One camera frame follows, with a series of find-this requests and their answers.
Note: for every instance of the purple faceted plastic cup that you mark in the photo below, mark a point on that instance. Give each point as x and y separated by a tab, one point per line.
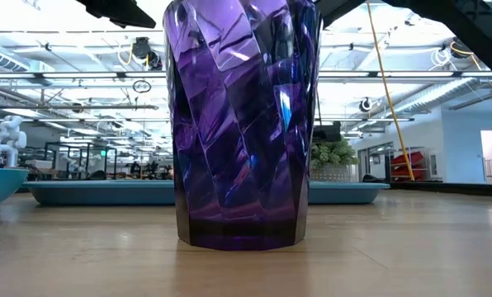
237	144

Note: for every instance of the blue plastic tray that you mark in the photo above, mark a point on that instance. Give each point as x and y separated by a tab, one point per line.
97	194

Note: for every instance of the blue plastic plate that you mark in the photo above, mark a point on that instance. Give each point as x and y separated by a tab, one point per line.
0	185

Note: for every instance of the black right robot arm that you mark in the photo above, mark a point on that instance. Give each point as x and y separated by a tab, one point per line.
469	29

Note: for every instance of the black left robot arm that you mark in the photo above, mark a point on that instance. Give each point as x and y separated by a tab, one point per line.
118	12

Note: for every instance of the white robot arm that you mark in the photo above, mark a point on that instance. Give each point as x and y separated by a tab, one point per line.
10	140

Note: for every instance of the potted green plant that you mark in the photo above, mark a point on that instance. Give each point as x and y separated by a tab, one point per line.
332	154

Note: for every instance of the long ceiling light bar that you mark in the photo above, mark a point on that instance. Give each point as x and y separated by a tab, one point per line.
85	74

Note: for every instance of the black wall display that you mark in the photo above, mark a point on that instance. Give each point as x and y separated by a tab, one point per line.
326	132

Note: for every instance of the black frame workcell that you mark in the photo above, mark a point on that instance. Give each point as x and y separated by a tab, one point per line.
87	145

